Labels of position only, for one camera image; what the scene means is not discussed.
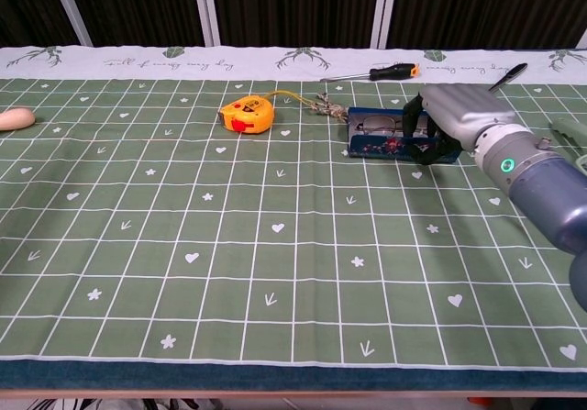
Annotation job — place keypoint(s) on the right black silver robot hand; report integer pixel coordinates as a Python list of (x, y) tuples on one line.
[(463, 109)]

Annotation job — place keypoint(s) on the wire-frame eyeglasses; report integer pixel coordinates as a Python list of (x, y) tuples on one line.
[(380, 125)]

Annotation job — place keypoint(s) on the grey pouch with blue edge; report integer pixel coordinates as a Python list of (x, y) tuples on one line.
[(376, 146)]

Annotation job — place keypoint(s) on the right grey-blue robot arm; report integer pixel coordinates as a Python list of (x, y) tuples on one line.
[(541, 185)]

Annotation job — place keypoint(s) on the yellow tape measure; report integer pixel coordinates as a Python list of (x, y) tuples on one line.
[(250, 114)]

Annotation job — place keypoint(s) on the green grid tablecloth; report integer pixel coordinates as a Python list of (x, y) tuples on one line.
[(183, 226)]

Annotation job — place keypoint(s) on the wooden mallet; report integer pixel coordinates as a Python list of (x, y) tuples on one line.
[(16, 118)]

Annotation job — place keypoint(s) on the white partition post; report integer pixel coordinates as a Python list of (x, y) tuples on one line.
[(383, 6), (206, 6), (69, 6), (582, 39)]

